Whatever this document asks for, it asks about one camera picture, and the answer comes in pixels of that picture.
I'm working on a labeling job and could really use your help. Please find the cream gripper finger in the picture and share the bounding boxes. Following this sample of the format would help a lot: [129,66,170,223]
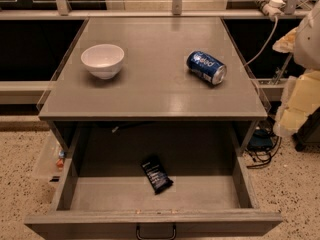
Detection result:
[273,70,320,137]
[272,28,297,53]

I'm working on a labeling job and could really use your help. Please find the dark blue rxbar wrapper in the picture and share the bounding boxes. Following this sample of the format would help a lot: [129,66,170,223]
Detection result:
[140,156,173,194]

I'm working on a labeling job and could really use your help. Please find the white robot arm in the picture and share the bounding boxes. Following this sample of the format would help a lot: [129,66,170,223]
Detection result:
[272,2,320,137]

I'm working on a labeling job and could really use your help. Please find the grey counter cabinet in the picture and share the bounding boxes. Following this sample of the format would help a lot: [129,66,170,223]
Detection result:
[37,16,269,155]

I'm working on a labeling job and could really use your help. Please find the grey open drawer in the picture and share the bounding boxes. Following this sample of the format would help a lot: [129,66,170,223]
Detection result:
[25,122,282,240]

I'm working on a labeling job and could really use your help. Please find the white power strip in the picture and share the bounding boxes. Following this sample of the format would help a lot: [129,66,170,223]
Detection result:
[253,0,285,18]

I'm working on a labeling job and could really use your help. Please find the blue box on floor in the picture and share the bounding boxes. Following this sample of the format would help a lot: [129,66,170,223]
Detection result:
[247,129,273,151]

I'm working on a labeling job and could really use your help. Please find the blue soda can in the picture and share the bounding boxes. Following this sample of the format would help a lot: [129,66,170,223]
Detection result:
[186,51,227,85]

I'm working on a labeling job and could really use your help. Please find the white ceramic bowl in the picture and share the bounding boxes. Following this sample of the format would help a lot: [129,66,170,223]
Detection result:
[81,44,125,80]

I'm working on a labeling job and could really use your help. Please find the clear plastic side bin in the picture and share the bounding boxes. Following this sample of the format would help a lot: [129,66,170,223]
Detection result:
[32,132,64,184]

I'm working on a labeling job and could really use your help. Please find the white power cable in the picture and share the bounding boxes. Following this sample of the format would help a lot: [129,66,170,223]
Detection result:
[243,14,279,68]

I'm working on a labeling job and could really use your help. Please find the black floor cables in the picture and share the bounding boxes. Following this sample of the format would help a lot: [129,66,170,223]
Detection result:
[246,118,283,170]

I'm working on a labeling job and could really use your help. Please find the black drawer handle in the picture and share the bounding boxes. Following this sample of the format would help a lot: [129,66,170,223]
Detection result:
[136,224,177,240]

